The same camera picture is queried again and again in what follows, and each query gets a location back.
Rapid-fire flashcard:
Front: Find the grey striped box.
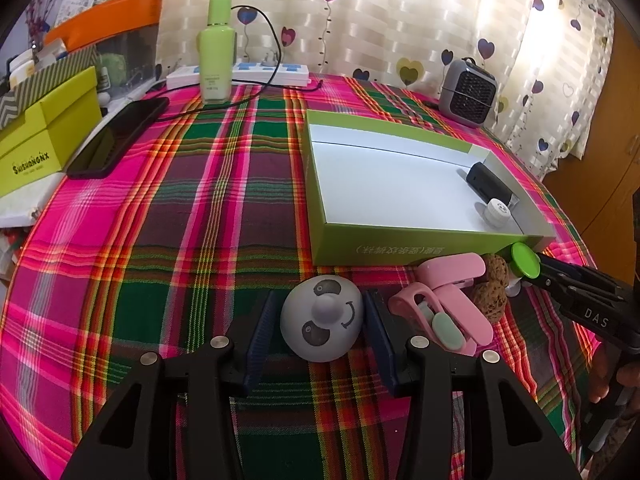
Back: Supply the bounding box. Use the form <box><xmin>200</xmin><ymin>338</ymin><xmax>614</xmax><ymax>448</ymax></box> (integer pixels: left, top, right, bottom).
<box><xmin>0</xmin><ymin>45</ymin><xmax>97</xmax><ymax>128</ymax></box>

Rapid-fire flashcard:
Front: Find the green top white knob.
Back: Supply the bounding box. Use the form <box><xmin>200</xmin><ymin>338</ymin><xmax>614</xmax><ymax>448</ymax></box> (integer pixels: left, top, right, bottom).
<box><xmin>509</xmin><ymin>242</ymin><xmax>542</xmax><ymax>281</ymax></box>

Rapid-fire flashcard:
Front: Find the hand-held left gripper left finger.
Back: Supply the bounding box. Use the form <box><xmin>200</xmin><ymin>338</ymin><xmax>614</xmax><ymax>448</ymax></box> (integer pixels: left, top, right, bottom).
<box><xmin>60</xmin><ymin>290</ymin><xmax>281</xmax><ymax>480</ymax></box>

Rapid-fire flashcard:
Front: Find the clear storage bin orange lid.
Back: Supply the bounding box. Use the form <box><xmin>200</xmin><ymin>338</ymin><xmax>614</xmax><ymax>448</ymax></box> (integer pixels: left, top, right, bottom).
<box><xmin>42</xmin><ymin>0</ymin><xmax>163</xmax><ymax>97</ymax></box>

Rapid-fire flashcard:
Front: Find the wooden cabinet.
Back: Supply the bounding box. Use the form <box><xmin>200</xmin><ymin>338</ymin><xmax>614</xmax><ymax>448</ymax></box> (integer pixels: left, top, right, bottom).
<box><xmin>542</xmin><ymin>20</ymin><xmax>640</xmax><ymax>273</ymax></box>

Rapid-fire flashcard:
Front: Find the yellow-green cardboard box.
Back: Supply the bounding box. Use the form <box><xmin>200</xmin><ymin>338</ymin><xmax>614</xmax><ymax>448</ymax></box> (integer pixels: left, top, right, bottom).
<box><xmin>0</xmin><ymin>66</ymin><xmax>101</xmax><ymax>200</ymax></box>

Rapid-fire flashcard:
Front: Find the small white bottle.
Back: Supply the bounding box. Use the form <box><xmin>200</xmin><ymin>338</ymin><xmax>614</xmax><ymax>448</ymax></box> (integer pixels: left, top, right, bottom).
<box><xmin>97</xmin><ymin>67</ymin><xmax>112</xmax><ymax>108</ymax></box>

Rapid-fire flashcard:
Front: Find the small grey heater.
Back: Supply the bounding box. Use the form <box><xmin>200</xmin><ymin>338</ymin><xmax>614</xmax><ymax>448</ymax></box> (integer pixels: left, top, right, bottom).
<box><xmin>439</xmin><ymin>57</ymin><xmax>498</xmax><ymax>126</ymax></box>

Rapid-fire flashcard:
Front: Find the pink clip with green pad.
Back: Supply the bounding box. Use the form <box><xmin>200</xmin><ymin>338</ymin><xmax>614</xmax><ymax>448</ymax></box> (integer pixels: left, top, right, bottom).
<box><xmin>389</xmin><ymin>282</ymin><xmax>495</xmax><ymax>357</ymax></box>

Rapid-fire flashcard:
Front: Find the black charging cable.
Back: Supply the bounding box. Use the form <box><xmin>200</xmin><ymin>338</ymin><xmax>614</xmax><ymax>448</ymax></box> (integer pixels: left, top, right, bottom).
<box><xmin>160</xmin><ymin>5</ymin><xmax>326</xmax><ymax>122</ymax></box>

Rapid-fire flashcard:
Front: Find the light green lotion bottle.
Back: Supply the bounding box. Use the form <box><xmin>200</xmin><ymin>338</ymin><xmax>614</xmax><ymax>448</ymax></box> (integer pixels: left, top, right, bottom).
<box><xmin>197</xmin><ymin>0</ymin><xmax>237</xmax><ymax>106</ymax></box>

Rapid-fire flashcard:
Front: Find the small black device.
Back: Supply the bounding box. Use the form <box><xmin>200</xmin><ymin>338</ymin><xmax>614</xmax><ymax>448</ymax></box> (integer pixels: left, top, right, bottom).
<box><xmin>466</xmin><ymin>162</ymin><xmax>515</xmax><ymax>206</ymax></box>

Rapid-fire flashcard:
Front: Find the small white round knob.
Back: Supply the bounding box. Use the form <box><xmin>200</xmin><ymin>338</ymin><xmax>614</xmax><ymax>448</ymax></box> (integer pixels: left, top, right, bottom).
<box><xmin>482</xmin><ymin>199</ymin><xmax>512</xmax><ymax>226</ymax></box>

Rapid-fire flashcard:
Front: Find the green cardboard box tray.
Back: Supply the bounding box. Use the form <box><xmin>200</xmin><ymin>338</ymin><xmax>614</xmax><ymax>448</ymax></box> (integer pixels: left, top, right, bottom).
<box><xmin>305</xmin><ymin>109</ymin><xmax>558</xmax><ymax>266</ymax></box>

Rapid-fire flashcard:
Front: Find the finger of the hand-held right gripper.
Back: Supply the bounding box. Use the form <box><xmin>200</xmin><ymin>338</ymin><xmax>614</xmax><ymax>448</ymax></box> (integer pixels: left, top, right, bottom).
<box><xmin>542</xmin><ymin>276</ymin><xmax>618</xmax><ymax>317</ymax></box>
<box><xmin>537</xmin><ymin>254</ymin><xmax>626</xmax><ymax>292</ymax></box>

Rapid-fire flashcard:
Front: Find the person's right hand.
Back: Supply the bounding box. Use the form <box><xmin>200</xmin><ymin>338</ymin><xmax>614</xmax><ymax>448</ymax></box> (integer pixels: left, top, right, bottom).
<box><xmin>589</xmin><ymin>351</ymin><xmax>640</xmax><ymax>407</ymax></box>

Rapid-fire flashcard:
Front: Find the cream curtain with hearts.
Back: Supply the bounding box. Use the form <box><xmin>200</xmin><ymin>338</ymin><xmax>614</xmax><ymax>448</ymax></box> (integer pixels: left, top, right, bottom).
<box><xmin>155</xmin><ymin>0</ymin><xmax>617</xmax><ymax>162</ymax></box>

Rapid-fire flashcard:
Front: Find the plain pink clip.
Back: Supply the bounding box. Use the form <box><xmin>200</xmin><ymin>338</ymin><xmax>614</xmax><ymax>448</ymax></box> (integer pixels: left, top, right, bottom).
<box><xmin>416</xmin><ymin>254</ymin><xmax>487</xmax><ymax>292</ymax></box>

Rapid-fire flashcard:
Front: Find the pink green plaid tablecloth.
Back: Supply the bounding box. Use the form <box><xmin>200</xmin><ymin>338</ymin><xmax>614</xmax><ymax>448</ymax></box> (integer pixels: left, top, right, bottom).
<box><xmin>0</xmin><ymin>72</ymin><xmax>601</xmax><ymax>480</ymax></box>

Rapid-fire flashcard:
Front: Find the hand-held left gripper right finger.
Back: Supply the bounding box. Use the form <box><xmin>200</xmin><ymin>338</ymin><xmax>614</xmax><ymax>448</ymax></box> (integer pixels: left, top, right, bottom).
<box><xmin>362</xmin><ymin>289</ymin><xmax>583</xmax><ymax>480</ymax></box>

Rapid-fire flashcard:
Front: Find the white panda face knob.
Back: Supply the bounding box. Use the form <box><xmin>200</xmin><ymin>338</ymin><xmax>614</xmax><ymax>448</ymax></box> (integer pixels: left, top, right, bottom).
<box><xmin>280</xmin><ymin>276</ymin><xmax>362</xmax><ymax>362</ymax></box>

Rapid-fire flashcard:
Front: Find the brown walnut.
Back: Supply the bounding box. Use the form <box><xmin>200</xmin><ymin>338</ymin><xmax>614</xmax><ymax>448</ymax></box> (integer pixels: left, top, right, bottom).
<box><xmin>467</xmin><ymin>282</ymin><xmax>508</xmax><ymax>326</ymax></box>
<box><xmin>482</xmin><ymin>254</ymin><xmax>512</xmax><ymax>283</ymax></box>

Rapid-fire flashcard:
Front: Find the white power strip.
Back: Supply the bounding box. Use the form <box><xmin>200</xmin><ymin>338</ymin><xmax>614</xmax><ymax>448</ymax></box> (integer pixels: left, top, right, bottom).
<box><xmin>166</xmin><ymin>62</ymin><xmax>311</xmax><ymax>90</ymax></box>

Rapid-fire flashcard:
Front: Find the black smartphone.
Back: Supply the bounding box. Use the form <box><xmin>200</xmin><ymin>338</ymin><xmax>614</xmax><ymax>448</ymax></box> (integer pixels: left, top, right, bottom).
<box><xmin>66</xmin><ymin>96</ymin><xmax>171</xmax><ymax>180</ymax></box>

